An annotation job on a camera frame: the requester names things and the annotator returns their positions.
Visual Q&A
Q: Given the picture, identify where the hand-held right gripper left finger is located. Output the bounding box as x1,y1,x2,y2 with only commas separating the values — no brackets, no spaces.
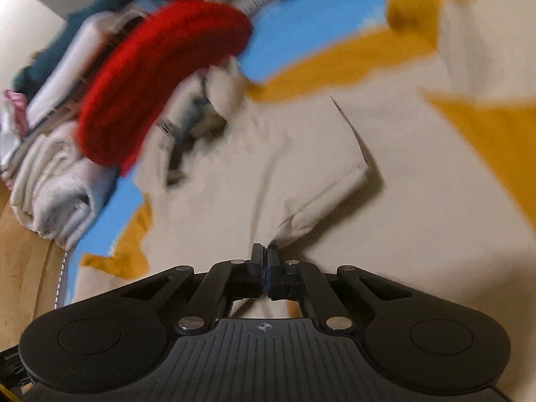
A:
126,244,266,336

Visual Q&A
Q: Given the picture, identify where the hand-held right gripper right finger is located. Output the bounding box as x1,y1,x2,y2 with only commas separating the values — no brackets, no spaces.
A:
268,245,403,336

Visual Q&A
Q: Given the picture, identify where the beige and mustard garment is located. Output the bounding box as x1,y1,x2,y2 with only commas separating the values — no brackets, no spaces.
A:
79,0,536,388

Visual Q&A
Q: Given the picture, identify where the red knitted cloth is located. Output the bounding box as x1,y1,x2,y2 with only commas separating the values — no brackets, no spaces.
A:
77,0,253,177

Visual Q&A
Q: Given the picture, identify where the folded white cloth stack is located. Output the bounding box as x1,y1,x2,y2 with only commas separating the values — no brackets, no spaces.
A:
25,12,141,135

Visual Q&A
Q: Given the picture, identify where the blue and white bed sheet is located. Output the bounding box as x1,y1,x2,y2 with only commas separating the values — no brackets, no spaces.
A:
54,0,396,308

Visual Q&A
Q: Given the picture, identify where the rolled white cloth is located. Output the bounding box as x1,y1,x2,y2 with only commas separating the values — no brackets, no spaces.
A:
10,134,118,249

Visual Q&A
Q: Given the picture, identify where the teal blue cloth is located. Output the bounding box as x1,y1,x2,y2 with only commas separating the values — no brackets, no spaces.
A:
12,0,179,89

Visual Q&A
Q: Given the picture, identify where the pink cloth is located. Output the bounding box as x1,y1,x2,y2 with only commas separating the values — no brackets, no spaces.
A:
0,88,31,177

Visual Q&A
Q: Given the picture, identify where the wooden bed frame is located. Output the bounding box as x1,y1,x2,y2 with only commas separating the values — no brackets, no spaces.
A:
0,182,68,350

